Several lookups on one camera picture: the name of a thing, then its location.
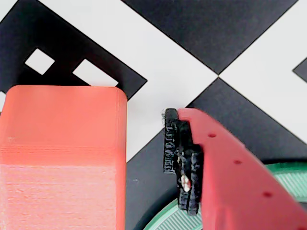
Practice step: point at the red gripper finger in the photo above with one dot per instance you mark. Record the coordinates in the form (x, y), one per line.
(235, 187)

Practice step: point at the orange cube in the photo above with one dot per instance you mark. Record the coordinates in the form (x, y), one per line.
(60, 155)

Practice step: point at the black white marker checkerboard mat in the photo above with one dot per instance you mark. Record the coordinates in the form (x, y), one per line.
(156, 48)

